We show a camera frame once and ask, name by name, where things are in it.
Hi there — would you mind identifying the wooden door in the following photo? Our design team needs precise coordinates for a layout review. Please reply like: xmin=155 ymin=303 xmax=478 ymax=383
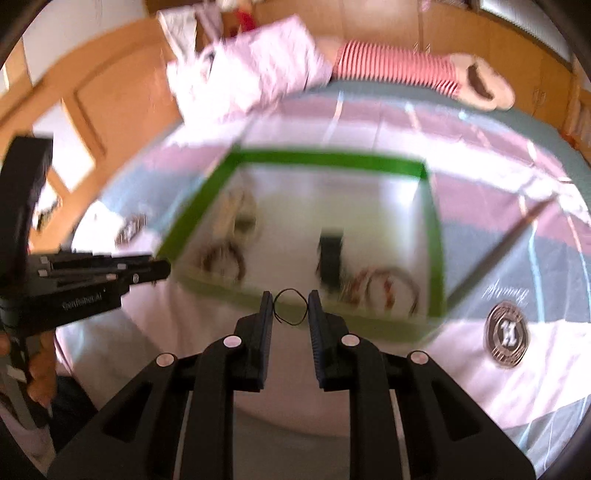
xmin=0 ymin=23 xmax=185 ymax=204

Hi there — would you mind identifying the brown beaded butterfly bracelet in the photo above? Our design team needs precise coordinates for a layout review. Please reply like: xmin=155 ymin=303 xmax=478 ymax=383
xmin=198 ymin=242 xmax=247 ymax=282

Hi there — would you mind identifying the person's left hand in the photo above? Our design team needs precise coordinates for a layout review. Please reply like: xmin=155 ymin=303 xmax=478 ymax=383
xmin=25 ymin=330 xmax=58 ymax=408

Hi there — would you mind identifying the silver bangle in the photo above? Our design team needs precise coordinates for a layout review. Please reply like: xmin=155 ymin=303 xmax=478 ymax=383
xmin=367 ymin=265 xmax=421 ymax=317

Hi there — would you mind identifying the thin black hair tie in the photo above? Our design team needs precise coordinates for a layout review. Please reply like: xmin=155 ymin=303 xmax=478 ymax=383
xmin=272 ymin=288 xmax=310 ymax=326

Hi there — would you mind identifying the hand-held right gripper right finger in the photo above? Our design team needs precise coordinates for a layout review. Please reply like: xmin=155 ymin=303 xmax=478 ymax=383
xmin=308 ymin=290 xmax=536 ymax=480

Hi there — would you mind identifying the green box with white inside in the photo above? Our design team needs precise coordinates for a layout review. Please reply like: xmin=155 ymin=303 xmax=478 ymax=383
xmin=154 ymin=145 xmax=448 ymax=344

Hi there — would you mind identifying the printed pastel bed sheet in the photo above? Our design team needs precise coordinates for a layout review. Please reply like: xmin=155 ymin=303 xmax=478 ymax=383
xmin=69 ymin=78 xmax=591 ymax=472

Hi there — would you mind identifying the pink and white quilt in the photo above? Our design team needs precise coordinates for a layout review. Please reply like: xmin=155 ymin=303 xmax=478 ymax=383
xmin=164 ymin=14 xmax=333 ymax=123

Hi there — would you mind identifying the red and white beaded bracelet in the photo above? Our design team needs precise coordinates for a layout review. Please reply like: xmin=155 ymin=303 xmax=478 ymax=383
xmin=342 ymin=268 xmax=393 ymax=308

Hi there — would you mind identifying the red striped pillow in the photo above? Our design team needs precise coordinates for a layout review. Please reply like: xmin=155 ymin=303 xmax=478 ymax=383
xmin=332 ymin=39 xmax=465 ymax=95

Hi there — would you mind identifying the cream wrist watch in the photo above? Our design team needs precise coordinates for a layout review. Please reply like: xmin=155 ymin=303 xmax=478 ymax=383
xmin=215 ymin=189 xmax=259 ymax=241

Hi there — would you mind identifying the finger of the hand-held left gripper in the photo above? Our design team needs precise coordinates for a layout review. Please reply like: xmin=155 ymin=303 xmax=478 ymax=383
xmin=46 ymin=251 xmax=156 ymax=270
xmin=39 ymin=260 xmax=171 ymax=285

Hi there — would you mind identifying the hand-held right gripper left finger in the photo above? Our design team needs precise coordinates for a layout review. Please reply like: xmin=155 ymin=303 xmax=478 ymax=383
xmin=48 ymin=291 xmax=275 ymax=480

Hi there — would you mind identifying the wooden cabinet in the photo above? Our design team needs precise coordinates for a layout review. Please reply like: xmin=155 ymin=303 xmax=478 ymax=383
xmin=342 ymin=0 xmax=591 ymax=153

